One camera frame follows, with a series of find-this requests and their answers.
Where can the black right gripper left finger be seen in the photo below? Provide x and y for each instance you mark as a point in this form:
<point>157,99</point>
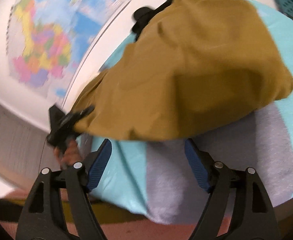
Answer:
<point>42,216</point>

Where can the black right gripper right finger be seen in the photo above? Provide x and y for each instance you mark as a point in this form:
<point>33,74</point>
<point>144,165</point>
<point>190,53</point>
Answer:
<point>238,205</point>

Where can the olive brown button jacket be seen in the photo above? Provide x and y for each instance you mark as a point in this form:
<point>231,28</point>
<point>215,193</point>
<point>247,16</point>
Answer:
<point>198,65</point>

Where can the person's left hand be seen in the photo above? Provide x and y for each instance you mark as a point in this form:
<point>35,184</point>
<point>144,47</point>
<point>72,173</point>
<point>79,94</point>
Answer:
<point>70,157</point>

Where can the grey radiator panel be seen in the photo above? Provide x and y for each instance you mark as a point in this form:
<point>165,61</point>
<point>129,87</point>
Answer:
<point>24,151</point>

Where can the grey patterned blanket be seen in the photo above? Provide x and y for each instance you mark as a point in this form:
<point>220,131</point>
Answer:
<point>177,183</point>

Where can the turquoise bed sheet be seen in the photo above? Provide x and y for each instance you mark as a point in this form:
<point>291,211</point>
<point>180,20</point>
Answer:
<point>124,181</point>

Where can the colourful wall map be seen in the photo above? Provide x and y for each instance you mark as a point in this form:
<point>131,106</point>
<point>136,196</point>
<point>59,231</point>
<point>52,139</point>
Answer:
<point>46,40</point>

